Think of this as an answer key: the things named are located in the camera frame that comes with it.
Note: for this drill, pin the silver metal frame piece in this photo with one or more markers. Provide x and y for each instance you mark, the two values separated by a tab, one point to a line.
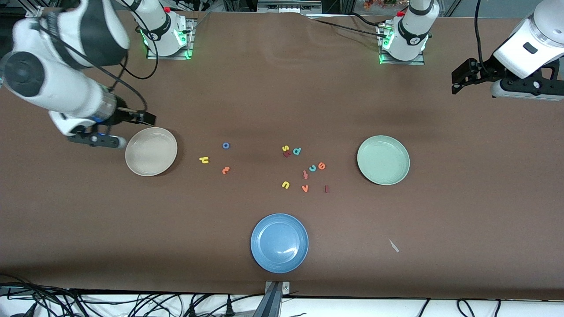
288	8

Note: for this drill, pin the beige round plate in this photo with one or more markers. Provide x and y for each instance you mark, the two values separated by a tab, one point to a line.
151	152

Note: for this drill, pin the orange dried flowers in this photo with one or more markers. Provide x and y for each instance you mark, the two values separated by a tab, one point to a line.
374	3

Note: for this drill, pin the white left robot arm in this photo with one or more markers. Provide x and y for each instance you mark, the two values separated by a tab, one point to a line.
414	26

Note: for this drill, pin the black power plug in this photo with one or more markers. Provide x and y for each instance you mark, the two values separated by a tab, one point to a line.
229	308
192	311

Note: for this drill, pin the yellow foam letter h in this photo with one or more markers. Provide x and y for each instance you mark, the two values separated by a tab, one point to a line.
204	160

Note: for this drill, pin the small white paper scrap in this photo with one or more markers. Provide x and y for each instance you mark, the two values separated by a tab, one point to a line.
394	246

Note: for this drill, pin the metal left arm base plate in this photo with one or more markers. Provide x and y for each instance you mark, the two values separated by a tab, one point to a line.
418	60

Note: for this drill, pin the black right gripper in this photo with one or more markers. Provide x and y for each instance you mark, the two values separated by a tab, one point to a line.
120	117

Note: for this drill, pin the silver camera mount bracket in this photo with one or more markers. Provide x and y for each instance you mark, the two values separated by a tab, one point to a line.
285	288

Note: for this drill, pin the blue round plate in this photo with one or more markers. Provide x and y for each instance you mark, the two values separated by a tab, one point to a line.
279	243

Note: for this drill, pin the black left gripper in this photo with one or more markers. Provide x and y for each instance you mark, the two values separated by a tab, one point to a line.
483	73

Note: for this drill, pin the brown table cover sheet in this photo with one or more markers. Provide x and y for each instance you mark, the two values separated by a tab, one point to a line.
88	220

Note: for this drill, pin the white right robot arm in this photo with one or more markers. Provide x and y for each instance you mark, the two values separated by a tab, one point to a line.
57	88

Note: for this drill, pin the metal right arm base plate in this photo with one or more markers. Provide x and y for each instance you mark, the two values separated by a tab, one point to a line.
192	44

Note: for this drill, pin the aluminium frame rail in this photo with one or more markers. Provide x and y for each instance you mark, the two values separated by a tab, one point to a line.
33	12

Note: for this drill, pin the pale green round plate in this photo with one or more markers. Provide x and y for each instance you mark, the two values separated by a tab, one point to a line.
383	160

